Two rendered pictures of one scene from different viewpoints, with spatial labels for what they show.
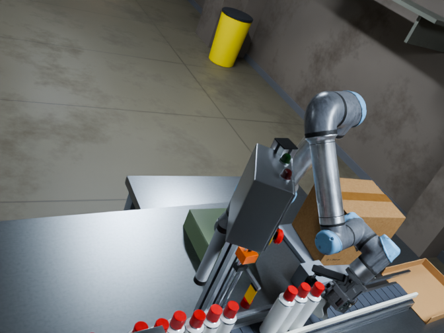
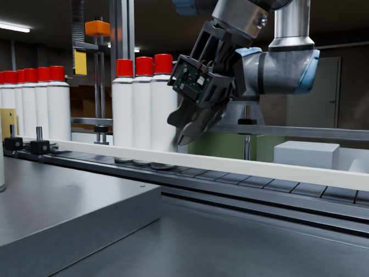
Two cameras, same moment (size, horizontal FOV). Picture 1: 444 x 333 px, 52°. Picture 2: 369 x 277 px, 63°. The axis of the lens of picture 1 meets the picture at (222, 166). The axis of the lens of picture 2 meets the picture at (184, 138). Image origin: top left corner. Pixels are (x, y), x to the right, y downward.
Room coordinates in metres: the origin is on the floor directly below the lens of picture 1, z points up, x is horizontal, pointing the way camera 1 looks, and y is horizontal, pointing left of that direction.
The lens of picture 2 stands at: (0.94, -0.96, 1.00)
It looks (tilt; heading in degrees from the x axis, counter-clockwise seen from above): 7 degrees down; 74
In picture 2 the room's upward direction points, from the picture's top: straight up
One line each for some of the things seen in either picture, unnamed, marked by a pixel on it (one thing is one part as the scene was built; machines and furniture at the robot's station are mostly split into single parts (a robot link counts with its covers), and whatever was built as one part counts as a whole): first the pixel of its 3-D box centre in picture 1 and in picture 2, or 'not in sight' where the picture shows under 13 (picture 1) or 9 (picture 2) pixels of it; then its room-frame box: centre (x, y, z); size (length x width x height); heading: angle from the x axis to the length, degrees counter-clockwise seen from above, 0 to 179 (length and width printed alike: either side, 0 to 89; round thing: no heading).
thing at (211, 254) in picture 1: (211, 254); (78, 35); (0.90, -0.06, 1.18); 0.04 x 0.04 x 0.21
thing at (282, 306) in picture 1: (279, 311); (125, 111); (1.00, -0.33, 0.98); 0.05 x 0.05 x 0.20
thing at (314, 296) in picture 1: (305, 306); (163, 112); (1.06, -0.41, 0.98); 0.05 x 0.05 x 0.20
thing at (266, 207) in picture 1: (260, 197); not in sight; (0.92, -0.11, 1.38); 0.17 x 0.10 x 0.19; 6
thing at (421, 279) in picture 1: (425, 288); not in sight; (1.59, -1.00, 0.85); 0.30 x 0.26 x 0.04; 131
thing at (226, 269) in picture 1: (238, 240); (122, 39); (1.01, -0.12, 1.17); 0.04 x 0.04 x 0.67; 41
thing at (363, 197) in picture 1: (346, 221); not in sight; (1.63, -0.57, 0.99); 0.30 x 0.24 x 0.27; 122
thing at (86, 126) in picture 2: not in sight; (109, 106); (1.04, 1.65, 0.97); 0.51 x 0.42 x 0.37; 43
